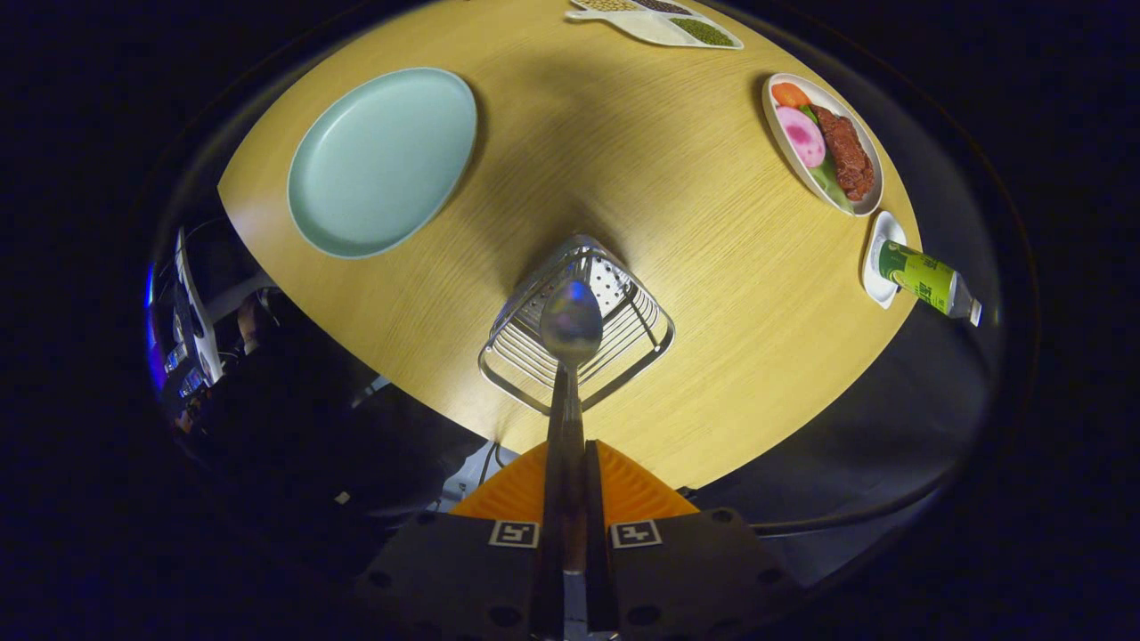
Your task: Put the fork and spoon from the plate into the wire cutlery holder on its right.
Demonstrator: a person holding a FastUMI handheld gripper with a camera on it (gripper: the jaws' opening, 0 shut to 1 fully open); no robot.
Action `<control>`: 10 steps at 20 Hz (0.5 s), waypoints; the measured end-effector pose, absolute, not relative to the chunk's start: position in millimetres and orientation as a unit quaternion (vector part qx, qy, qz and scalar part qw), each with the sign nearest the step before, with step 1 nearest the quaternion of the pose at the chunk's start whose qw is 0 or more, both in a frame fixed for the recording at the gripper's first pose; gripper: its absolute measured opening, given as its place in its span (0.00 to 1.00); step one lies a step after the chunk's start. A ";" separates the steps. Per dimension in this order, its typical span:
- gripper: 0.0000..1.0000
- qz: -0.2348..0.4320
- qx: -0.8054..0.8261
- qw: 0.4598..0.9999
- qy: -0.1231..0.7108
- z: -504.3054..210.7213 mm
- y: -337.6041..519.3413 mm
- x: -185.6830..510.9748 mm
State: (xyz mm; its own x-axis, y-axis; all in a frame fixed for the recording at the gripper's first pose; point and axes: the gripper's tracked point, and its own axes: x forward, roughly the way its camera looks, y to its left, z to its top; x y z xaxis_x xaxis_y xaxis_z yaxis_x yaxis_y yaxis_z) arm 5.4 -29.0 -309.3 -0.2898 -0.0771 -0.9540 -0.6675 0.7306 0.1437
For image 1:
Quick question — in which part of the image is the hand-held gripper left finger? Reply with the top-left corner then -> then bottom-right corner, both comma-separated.
356,441 -> 564,641

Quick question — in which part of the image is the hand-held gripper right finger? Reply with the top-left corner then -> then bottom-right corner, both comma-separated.
583,439 -> 802,641

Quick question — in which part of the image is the wooden handled metal spoon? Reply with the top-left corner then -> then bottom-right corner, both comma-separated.
539,278 -> 604,575

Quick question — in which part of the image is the small white dish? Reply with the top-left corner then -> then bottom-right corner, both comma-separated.
862,211 -> 908,310

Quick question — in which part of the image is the green labelled bottle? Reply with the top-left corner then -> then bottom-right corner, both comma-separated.
877,240 -> 983,327

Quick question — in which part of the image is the green lettuce leaf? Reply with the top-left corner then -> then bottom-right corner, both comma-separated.
799,105 -> 856,215

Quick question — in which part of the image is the pale green plate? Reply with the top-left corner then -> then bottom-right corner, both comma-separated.
287,68 -> 478,259

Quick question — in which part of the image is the white oval food plate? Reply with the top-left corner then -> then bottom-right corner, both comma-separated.
761,73 -> 884,217

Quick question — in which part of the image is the brown grilled meat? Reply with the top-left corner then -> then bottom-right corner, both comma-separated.
812,105 -> 875,202

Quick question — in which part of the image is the pink round food slice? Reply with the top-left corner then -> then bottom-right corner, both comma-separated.
775,106 -> 827,169

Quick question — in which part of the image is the white divided bean tray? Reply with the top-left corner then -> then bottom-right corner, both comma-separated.
566,0 -> 745,50

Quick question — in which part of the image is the metal wire basket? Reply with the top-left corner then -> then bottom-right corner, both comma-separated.
478,234 -> 675,417

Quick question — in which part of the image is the white metal frame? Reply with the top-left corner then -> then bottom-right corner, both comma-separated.
174,227 -> 224,384

